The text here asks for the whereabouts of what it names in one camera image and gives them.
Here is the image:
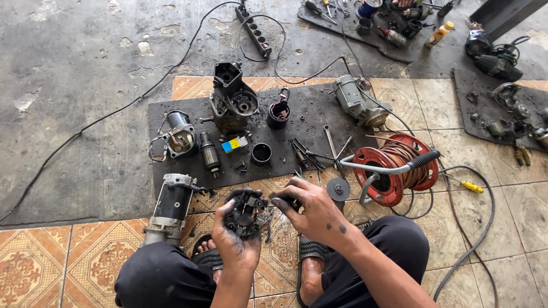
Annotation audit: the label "person's right hand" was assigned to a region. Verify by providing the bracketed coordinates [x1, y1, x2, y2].
[270, 176, 356, 253]

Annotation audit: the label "person's left hand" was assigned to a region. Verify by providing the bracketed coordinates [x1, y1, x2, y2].
[211, 187, 269, 275]

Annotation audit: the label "black starter brush holder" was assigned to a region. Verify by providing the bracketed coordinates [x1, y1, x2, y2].
[224, 192, 275, 238]

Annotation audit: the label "person's left sandal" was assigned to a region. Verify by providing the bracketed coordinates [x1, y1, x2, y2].
[190, 234, 224, 272]

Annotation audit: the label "person's sandal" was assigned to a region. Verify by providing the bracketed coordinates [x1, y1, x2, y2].
[190, 234, 224, 272]
[295, 234, 331, 308]

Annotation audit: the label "angle grinder with disc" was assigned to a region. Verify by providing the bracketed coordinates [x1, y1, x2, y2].
[325, 177, 352, 213]

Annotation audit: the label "person's right sandal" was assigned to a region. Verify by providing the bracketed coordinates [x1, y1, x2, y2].
[295, 234, 331, 308]

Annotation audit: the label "heap of dark hand tools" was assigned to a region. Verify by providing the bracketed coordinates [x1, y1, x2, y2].
[290, 136, 354, 178]

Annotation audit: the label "silver wrench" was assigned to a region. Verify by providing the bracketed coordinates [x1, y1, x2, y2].
[323, 125, 344, 173]

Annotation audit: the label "person's black trousers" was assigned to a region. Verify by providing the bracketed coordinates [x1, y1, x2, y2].
[114, 215, 431, 308]

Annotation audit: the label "black and silver starter motor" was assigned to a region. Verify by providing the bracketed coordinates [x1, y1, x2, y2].
[140, 173, 205, 249]

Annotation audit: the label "starter armature rotor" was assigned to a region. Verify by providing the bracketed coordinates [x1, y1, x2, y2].
[200, 131, 222, 179]

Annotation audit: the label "blue and yellow small box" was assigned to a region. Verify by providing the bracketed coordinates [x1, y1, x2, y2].
[221, 135, 249, 154]

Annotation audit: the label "black field coil casing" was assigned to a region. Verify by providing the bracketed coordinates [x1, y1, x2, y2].
[266, 87, 292, 131]

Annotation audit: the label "large black rubber mat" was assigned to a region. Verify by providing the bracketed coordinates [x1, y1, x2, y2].
[148, 83, 379, 191]

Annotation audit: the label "grey starter motor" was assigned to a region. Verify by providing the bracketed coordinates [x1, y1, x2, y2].
[332, 74, 393, 131]

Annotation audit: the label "black starter nose housing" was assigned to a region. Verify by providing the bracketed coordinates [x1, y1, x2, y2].
[200, 62, 260, 134]

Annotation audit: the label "rubber mat with tools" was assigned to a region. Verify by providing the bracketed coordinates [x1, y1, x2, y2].
[297, 0, 456, 64]

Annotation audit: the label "black power strip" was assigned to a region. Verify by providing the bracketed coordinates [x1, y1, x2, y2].
[234, 3, 273, 59]

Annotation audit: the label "blue can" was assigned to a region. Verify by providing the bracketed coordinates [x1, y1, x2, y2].
[356, 0, 383, 20]

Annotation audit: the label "rubber mat with motor parts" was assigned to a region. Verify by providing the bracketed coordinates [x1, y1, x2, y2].
[452, 68, 548, 153]

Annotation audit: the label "yellow plastic bottle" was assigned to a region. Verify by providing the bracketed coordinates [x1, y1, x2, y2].
[423, 21, 455, 50]

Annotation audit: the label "dark green power tool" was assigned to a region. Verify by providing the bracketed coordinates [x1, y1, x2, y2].
[464, 29, 531, 83]

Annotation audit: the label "dark wooden bench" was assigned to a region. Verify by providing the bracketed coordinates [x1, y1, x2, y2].
[469, 0, 548, 42]

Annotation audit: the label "red cable reel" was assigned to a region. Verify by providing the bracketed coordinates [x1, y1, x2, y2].
[339, 133, 442, 208]

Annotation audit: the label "short black metal ring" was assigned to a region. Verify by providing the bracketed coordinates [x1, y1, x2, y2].
[250, 142, 273, 167]

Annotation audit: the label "starter solenoid with wires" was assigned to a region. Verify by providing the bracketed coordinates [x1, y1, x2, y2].
[148, 110, 200, 163]

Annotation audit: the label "yellow handled screwdriver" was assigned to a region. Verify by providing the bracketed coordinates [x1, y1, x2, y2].
[443, 173, 485, 194]

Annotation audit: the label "thick grey cable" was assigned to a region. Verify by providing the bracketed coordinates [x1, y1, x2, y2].
[432, 165, 500, 308]

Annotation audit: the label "long thin black cable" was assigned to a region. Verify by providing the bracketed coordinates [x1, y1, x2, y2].
[0, 0, 245, 223]

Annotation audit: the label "yellow handled pliers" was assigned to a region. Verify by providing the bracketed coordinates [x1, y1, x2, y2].
[513, 143, 532, 168]

